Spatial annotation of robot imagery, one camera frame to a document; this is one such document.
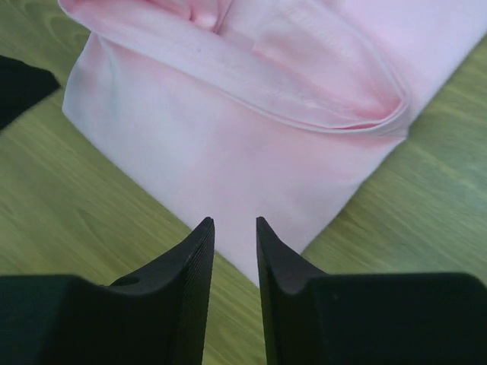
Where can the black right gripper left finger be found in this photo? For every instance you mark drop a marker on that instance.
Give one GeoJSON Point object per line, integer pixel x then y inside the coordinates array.
{"type": "Point", "coordinates": [156, 314]}

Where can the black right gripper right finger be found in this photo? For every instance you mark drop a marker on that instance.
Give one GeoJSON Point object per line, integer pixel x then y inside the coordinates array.
{"type": "Point", "coordinates": [312, 317]}

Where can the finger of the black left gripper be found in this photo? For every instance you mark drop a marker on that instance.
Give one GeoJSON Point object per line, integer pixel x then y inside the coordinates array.
{"type": "Point", "coordinates": [22, 87]}

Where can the pink t shirt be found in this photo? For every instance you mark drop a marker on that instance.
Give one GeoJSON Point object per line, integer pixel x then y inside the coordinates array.
{"type": "Point", "coordinates": [243, 109]}

